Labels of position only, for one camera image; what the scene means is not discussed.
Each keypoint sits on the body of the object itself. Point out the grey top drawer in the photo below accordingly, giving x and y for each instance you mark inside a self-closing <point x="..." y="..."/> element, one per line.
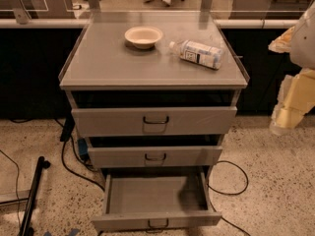
<point x="117" y="113"/>

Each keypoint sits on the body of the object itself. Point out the grey middle drawer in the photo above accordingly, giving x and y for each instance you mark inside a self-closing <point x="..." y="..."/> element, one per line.
<point x="154" y="151"/>

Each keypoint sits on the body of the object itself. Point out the grey bottom drawer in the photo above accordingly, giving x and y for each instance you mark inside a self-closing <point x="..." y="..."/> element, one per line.
<point x="155" y="199"/>

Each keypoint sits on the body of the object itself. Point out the white bowl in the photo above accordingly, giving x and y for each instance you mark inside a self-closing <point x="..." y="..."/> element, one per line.
<point x="143" y="37"/>

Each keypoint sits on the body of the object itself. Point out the black metal stand leg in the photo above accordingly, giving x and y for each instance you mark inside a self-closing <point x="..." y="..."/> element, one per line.
<point x="25" y="228"/>

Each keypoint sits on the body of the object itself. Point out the grey drawer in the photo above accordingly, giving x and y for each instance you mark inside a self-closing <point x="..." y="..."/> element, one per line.
<point x="117" y="113"/>
<point x="154" y="151"/>
<point x="155" y="199"/>

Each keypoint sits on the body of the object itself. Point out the clear plastic water bottle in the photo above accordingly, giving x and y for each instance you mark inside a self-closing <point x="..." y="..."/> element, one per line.
<point x="197" y="53"/>

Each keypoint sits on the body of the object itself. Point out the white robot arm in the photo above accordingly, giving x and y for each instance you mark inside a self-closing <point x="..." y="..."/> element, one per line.
<point x="299" y="41"/>

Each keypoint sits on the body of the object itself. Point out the grey drawer cabinet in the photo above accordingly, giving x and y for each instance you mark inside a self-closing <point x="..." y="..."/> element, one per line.
<point x="105" y="60"/>

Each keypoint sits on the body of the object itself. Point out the taped gripper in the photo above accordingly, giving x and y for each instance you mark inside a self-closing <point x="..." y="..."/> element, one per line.
<point x="303" y="44"/>

